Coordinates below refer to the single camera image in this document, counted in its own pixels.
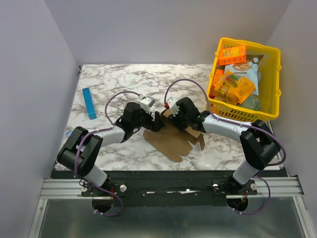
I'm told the small blue box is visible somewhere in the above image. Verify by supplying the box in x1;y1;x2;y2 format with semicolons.
66;129;73;137

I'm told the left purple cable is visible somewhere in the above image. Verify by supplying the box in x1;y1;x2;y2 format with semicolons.
73;91;142;178

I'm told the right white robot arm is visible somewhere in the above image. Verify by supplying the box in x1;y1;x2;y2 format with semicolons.
165;97;281;194

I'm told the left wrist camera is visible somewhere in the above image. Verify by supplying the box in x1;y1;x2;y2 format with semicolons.
140;97;155;114

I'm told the light blue snack bag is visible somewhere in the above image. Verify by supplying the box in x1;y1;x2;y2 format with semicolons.
224;61;259;95

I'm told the orange mango snack bag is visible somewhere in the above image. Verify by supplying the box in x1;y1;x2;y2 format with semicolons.
212;70;256;105

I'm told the yellow plastic basket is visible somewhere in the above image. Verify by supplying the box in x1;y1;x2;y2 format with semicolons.
206;37;282;122

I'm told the green textured pouch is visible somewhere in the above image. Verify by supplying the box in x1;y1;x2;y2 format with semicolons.
239;94;262;111

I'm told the purple cable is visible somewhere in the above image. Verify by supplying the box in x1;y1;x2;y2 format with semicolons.
73;91;142;178
164;79;288;167

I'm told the orange snack box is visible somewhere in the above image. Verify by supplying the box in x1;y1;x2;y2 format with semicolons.
217;45;246;65

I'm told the long blue box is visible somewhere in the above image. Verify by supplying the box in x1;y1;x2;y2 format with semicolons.
82;87;97;120

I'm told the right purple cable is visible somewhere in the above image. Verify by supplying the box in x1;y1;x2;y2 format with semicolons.
164;79;288;167

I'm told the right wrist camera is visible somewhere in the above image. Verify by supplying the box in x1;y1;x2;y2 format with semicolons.
165;97;179;117

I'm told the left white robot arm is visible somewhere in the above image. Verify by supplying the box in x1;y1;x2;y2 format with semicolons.
56;102;164;196

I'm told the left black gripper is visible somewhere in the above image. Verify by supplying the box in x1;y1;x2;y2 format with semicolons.
132;106;165;132

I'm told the brown cardboard box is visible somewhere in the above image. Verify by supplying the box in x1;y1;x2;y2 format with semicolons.
143;110;205;162

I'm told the small orange packet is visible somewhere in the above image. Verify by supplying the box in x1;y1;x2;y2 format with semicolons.
213;69;224;82

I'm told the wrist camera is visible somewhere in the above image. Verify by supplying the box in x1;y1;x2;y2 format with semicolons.
140;97;155;114
165;97;179;117

